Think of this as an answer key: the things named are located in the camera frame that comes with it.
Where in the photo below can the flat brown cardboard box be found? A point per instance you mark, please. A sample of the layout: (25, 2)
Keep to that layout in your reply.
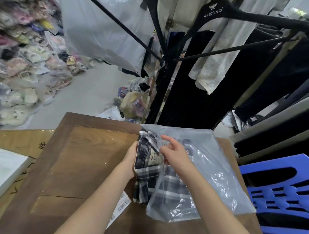
(21, 142)

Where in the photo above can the person's right forearm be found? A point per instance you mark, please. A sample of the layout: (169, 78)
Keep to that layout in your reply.
(210, 202)

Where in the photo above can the crumpled white papers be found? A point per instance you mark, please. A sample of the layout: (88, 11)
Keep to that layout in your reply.
(233, 121)

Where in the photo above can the pile of bagged clothes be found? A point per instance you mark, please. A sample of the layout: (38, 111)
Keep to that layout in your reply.
(21, 62)

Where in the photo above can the white flat box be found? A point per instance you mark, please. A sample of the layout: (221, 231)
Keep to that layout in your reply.
(10, 166)

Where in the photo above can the blue plastic stool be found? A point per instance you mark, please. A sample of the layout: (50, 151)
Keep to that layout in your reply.
(277, 190)

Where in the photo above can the light grey hanging garment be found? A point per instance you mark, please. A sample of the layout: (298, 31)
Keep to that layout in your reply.
(217, 60)

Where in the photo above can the person's left forearm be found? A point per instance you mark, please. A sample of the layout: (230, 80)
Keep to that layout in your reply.
(96, 205)

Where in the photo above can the navy white plaid shirt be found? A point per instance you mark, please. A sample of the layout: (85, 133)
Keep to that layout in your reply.
(147, 166)

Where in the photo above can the chrome metal rack pole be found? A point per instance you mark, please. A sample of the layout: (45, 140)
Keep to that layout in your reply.
(164, 89)

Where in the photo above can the stack of folded fabrics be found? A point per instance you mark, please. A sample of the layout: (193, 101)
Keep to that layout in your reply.
(272, 135)

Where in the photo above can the person's right thumb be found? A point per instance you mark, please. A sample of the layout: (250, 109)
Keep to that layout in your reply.
(164, 151)

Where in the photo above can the small heap of bagged clothes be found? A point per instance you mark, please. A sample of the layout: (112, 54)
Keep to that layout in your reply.
(132, 101)

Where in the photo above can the white paper sheet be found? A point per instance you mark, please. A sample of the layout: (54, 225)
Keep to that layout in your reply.
(111, 113)

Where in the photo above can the black clothes hanger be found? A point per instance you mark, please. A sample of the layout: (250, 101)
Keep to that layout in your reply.
(217, 14)

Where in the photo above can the black metal garment rack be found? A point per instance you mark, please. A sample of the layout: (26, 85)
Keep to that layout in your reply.
(130, 31)

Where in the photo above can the large translucent plastic cover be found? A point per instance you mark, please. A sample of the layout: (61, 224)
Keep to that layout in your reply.
(96, 31)

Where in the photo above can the black hanging garment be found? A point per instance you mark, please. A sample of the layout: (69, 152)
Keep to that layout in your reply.
(188, 91)

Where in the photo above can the white paper shipping label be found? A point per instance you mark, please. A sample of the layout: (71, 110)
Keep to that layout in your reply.
(120, 208)

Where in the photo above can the person's left fingers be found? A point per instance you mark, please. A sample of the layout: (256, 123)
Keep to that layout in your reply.
(136, 150)

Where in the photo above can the clear plastic garment bag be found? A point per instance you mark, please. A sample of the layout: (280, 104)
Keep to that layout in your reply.
(207, 173)

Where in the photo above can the person's right hand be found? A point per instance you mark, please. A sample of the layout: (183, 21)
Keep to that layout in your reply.
(177, 158)

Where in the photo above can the person's left hand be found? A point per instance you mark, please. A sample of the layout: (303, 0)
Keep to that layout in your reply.
(129, 161)

